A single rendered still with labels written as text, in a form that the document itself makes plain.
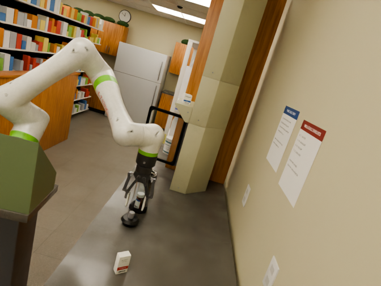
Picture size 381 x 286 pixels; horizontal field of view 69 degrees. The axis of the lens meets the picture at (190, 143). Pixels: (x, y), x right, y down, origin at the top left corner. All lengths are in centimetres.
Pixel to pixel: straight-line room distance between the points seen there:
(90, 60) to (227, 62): 77
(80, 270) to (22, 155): 52
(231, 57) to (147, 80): 511
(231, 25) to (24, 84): 111
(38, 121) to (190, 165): 91
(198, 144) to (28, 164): 95
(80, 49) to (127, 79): 550
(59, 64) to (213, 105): 87
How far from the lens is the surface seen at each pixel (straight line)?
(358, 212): 73
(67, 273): 119
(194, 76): 208
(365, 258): 69
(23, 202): 144
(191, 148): 178
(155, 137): 122
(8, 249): 168
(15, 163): 138
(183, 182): 186
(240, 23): 176
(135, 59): 680
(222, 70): 171
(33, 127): 153
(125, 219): 142
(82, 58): 139
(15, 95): 145
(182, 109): 173
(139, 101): 683
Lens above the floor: 175
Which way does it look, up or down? 15 degrees down
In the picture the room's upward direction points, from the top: 17 degrees clockwise
